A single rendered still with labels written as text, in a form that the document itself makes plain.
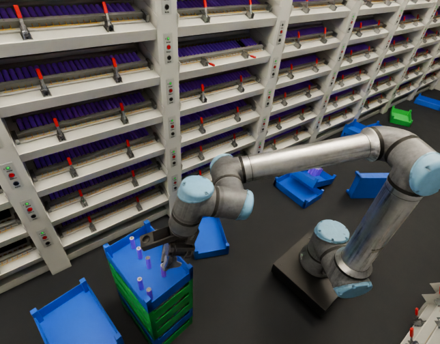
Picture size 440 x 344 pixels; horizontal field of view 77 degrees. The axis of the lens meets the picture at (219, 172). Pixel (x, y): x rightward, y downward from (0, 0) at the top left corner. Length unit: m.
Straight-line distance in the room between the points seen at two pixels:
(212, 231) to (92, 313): 0.82
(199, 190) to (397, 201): 0.63
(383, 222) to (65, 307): 1.23
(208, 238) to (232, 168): 0.94
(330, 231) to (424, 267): 0.84
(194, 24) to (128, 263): 1.03
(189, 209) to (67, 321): 0.76
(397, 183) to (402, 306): 0.99
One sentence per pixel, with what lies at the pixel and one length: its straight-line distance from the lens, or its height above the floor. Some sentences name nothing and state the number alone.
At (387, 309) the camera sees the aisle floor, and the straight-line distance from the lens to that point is 1.82.
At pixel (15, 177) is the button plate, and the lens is 1.33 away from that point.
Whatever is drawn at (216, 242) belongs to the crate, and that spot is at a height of 0.00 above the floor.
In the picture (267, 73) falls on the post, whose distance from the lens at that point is 1.77.
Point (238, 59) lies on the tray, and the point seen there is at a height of 0.94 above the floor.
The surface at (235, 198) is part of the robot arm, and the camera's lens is 0.78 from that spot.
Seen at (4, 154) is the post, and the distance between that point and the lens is 1.28.
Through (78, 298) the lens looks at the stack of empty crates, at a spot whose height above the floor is 0.24.
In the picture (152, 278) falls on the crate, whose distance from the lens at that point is 1.16.
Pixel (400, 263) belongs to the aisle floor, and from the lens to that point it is 2.06.
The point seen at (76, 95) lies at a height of 0.92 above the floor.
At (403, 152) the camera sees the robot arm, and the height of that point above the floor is 0.96.
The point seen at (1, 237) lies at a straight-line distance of 1.54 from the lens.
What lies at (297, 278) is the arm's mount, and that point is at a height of 0.13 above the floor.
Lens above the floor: 1.40
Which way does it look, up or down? 39 degrees down
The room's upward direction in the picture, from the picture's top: 5 degrees clockwise
